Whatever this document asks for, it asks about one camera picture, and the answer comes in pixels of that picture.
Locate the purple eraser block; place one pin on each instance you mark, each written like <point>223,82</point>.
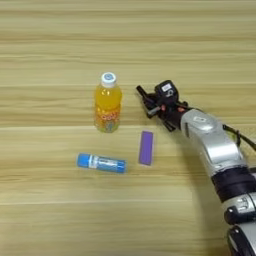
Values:
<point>146,148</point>

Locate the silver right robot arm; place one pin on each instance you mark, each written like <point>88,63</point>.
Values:
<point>216,146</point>

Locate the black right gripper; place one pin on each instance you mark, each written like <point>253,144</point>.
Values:
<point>171,113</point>

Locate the orange juice bottle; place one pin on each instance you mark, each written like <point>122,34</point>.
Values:
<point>108,103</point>

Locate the blue glue stick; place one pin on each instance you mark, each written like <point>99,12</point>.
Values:
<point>101,162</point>

